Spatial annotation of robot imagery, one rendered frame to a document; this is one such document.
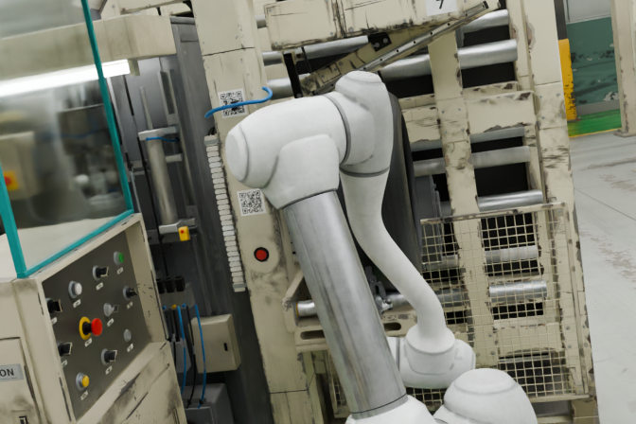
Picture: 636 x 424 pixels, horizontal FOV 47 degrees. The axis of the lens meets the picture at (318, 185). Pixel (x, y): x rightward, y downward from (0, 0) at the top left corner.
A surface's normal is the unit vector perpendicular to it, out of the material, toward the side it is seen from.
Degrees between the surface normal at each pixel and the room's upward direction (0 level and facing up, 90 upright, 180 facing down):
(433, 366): 97
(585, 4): 90
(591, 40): 90
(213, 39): 90
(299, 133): 75
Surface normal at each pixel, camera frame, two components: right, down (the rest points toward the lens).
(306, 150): 0.40, -0.15
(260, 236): -0.15, 0.20
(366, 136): 0.65, 0.32
